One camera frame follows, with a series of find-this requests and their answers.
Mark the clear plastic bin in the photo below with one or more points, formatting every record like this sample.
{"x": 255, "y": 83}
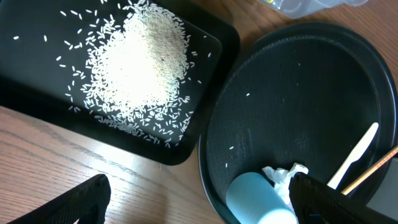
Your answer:
{"x": 295, "y": 9}

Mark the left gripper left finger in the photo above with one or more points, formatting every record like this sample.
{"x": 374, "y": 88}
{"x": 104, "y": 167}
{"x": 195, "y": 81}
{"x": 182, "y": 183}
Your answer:
{"x": 85, "y": 203}

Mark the black rectangular tray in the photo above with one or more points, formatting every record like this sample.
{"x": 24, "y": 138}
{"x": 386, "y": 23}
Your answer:
{"x": 43, "y": 55}

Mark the light blue cup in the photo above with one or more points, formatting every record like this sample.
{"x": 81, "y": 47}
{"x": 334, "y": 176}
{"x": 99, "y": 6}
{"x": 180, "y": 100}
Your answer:
{"x": 251, "y": 199}

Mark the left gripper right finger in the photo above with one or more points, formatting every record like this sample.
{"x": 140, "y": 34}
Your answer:
{"x": 315, "y": 202}

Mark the white rice pile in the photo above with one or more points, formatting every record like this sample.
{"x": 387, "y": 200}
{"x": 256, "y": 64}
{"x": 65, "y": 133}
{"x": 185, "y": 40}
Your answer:
{"x": 137, "y": 68}

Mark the wooden chopstick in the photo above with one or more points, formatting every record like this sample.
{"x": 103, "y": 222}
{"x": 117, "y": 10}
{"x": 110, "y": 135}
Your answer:
{"x": 370, "y": 171}

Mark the black round tray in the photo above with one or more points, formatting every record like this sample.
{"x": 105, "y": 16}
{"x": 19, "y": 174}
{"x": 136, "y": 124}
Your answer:
{"x": 303, "y": 94}

